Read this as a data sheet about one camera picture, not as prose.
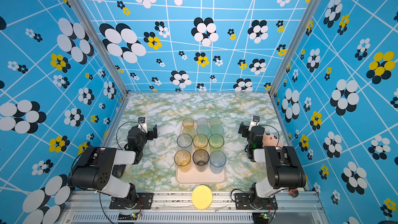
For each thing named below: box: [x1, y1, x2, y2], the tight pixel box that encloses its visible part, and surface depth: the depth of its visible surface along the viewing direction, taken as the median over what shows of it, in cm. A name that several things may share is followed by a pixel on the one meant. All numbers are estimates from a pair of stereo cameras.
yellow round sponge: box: [191, 184, 213, 210], surface depth 74 cm
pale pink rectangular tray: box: [175, 168, 226, 184], surface depth 83 cm
